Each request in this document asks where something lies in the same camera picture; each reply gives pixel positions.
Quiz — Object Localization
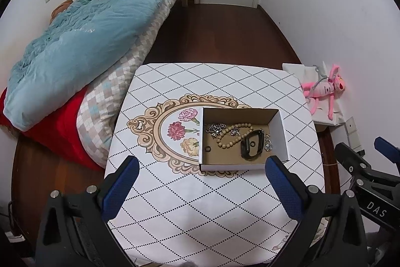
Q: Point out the silver chain bracelet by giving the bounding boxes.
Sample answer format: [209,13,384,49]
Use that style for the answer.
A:
[206,122,228,138]

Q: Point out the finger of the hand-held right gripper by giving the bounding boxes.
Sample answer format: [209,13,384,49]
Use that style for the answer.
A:
[334,142,400,189]
[374,136,400,164]

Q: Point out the light blue quilt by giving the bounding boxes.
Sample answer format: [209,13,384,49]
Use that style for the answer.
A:
[4,0,197,131]

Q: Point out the wall power strip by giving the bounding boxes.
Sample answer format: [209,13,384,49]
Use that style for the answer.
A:
[345,117,365,155]

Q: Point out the brown pillow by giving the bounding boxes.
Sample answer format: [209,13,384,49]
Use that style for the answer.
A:
[51,0,74,18]

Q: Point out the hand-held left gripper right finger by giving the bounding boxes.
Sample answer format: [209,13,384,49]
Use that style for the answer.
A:
[265,155,369,267]

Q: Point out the pink plush toy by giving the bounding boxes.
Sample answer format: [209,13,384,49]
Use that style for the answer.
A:
[301,64,348,120]

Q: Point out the white diamond pattern tablecloth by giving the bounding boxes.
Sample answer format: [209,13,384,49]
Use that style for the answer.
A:
[103,63,327,266]

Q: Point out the checkered bed sheet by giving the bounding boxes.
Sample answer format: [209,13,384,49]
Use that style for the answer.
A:
[76,0,188,169]

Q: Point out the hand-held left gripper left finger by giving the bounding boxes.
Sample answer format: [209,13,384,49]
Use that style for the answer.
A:
[36,155,140,267]

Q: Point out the black smart band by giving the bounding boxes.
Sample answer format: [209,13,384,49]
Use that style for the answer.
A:
[240,129,266,159]

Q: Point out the white cardboard box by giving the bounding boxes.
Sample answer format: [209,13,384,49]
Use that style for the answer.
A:
[199,107,290,171]

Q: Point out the wooden bead bracelet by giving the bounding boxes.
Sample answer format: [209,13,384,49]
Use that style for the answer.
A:
[215,122,254,149]

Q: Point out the red blanket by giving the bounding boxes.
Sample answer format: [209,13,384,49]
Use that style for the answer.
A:
[0,89,105,172]

